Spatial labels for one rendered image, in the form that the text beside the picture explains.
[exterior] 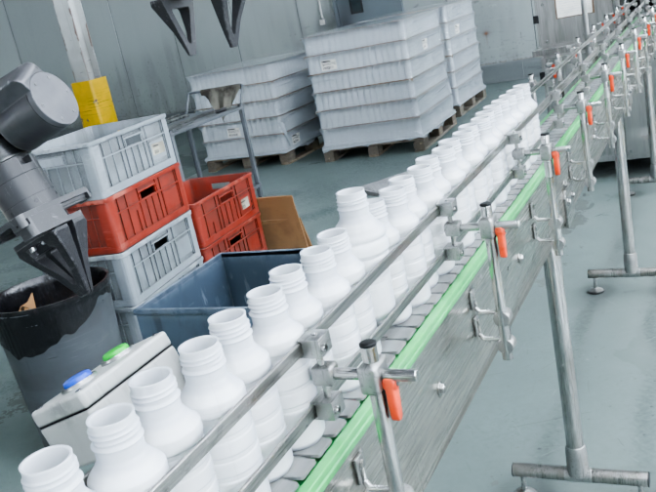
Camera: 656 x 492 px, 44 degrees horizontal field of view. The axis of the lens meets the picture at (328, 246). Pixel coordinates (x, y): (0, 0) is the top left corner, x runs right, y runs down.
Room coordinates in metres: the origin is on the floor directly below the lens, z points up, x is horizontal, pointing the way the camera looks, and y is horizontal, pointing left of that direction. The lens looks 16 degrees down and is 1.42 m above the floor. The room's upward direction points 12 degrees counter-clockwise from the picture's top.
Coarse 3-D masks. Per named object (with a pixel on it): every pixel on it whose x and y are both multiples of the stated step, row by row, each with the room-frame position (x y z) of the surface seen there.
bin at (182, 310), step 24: (216, 264) 1.69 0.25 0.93; (240, 264) 1.69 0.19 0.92; (264, 264) 1.67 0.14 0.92; (168, 288) 1.54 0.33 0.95; (192, 288) 1.61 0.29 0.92; (216, 288) 1.67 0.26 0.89; (240, 288) 1.70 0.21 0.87; (144, 312) 1.44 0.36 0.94; (168, 312) 1.41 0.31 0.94; (192, 312) 1.38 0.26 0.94; (144, 336) 1.45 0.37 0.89; (168, 336) 1.42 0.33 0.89; (192, 336) 1.39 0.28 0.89
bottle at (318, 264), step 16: (304, 256) 0.85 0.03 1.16; (320, 256) 0.84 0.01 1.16; (320, 272) 0.84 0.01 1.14; (336, 272) 0.85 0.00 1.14; (320, 288) 0.84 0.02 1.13; (336, 288) 0.84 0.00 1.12; (336, 304) 0.83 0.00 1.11; (352, 304) 0.85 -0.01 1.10; (352, 320) 0.84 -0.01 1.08; (336, 336) 0.83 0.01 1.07; (352, 336) 0.84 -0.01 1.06; (336, 352) 0.83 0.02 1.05; (352, 352) 0.84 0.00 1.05; (352, 384) 0.83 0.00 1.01
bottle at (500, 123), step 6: (486, 108) 1.59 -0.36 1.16; (492, 108) 1.58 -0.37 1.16; (498, 108) 1.58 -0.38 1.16; (498, 114) 1.58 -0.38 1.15; (498, 120) 1.58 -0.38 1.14; (498, 126) 1.58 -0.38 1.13; (504, 126) 1.58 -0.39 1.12; (504, 132) 1.57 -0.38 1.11; (504, 138) 1.57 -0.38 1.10; (510, 144) 1.58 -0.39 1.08; (510, 150) 1.58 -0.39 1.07; (510, 156) 1.58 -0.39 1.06; (510, 162) 1.57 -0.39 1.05; (510, 168) 1.57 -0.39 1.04; (516, 180) 1.59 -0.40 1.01
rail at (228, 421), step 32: (576, 96) 2.23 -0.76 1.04; (416, 288) 1.01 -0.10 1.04; (320, 320) 0.78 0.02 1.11; (384, 320) 0.91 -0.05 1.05; (288, 352) 0.71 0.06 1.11; (224, 416) 0.61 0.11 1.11; (192, 448) 0.57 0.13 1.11; (288, 448) 0.68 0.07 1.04; (160, 480) 0.53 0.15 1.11; (256, 480) 0.62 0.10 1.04
